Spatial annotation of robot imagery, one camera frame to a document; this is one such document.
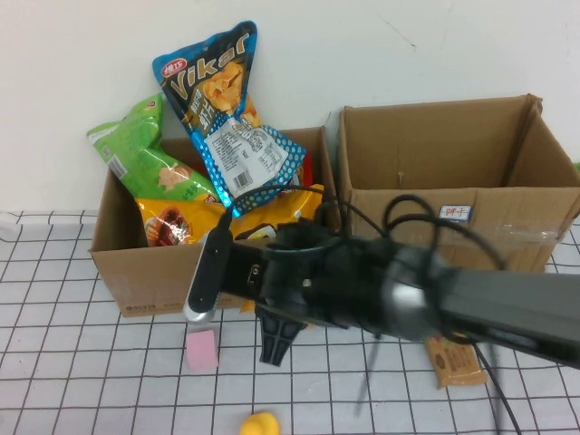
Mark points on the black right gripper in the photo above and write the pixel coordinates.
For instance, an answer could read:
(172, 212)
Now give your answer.
(308, 276)

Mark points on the brown wafer bar packet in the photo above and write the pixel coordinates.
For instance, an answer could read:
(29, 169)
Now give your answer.
(457, 367)

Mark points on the blue Vikar shrimp chip bag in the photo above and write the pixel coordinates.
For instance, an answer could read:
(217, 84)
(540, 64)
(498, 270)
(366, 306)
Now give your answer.
(217, 90)

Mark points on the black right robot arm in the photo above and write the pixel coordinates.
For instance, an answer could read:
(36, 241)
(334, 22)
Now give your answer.
(498, 299)

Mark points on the large yellow snack bag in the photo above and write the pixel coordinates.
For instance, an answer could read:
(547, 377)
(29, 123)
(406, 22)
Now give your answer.
(181, 217)

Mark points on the red snack bag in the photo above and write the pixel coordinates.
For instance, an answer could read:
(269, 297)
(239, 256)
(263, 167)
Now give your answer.
(307, 167)

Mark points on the pink foam block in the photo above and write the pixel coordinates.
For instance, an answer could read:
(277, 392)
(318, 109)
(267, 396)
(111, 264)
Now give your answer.
(201, 353)

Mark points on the yellow rubber duck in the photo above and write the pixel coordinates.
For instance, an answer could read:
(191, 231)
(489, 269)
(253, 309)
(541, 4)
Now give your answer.
(258, 426)

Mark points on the cardboard box printed F2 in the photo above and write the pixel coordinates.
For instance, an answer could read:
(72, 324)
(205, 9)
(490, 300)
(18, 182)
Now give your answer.
(136, 276)

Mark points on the white black-grid tablecloth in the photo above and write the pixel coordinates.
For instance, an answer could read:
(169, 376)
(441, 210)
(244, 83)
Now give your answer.
(90, 362)

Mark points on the white label red writing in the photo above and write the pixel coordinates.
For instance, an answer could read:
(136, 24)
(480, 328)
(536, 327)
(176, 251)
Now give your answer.
(454, 213)

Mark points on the green chip bag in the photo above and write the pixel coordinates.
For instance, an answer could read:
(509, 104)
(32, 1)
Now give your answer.
(140, 158)

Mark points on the taped cardboard box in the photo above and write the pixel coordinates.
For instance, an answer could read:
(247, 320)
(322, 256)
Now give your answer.
(430, 149)

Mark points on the small green object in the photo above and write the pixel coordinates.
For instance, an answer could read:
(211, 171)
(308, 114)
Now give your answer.
(576, 167)

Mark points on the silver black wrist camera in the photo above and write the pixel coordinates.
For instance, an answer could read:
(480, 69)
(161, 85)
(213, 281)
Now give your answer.
(208, 272)

